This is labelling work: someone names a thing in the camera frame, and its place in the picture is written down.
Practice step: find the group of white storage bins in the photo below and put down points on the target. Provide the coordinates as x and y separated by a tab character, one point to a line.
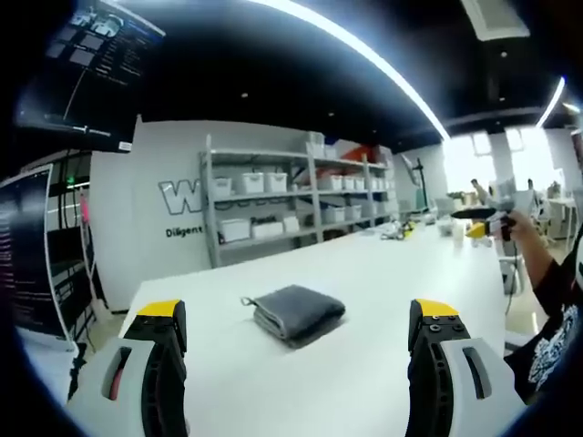
273	182

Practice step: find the person's right hand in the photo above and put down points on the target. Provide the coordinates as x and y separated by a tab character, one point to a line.
519	225

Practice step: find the ceiling air vent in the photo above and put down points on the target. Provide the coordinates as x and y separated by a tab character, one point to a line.
496	18

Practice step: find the black equipment rack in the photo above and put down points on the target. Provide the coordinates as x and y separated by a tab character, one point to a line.
75	255

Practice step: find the grey towel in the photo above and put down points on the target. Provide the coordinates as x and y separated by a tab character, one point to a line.
298	314

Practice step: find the short ceiling light strip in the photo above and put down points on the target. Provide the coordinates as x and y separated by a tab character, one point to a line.
552	101

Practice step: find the long ceiling light strip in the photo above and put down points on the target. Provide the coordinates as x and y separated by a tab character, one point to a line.
387	64

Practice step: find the grey metal shelf rack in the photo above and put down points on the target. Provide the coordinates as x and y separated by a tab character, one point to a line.
314	200

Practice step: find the hanging black monitor screen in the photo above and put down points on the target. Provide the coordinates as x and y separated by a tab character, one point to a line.
91	73

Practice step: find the curved desktop monitor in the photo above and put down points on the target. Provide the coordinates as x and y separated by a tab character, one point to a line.
27	264

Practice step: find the yellow and black tool clutter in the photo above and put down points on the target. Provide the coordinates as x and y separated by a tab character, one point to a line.
401	230

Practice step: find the person in black shirt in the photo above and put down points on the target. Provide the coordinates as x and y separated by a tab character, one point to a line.
558	328

